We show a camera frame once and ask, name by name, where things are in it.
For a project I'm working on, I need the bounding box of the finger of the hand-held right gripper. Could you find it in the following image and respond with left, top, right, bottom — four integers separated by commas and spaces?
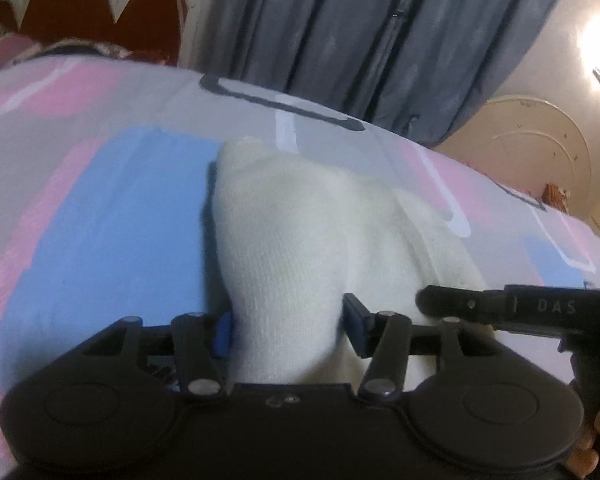
416, 285, 512, 332

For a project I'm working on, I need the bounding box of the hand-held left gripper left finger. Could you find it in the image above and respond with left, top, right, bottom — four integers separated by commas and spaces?
82, 311, 236, 407

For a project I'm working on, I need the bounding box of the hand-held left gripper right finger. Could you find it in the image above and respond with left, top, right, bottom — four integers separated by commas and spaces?
342, 292, 487, 404

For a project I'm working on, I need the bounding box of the cream knit small garment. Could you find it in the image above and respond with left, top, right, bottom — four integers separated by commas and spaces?
207, 136, 571, 396

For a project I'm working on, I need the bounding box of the person's right hand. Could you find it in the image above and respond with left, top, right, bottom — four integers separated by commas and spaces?
572, 400, 600, 479

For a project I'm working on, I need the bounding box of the reddish cloth item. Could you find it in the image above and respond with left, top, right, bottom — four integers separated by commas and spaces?
541, 183, 570, 215

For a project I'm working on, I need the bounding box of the pastel patchwork bed sheet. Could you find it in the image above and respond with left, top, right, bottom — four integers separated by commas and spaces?
0, 55, 600, 480

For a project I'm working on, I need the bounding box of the grey-blue curtain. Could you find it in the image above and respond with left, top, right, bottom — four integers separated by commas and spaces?
200, 0, 581, 148

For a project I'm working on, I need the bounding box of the floral patterned pillow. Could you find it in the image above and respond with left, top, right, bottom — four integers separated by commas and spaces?
0, 19, 133, 63

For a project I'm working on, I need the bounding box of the cream and red headboard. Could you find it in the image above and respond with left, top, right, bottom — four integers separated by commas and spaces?
0, 0, 221, 68

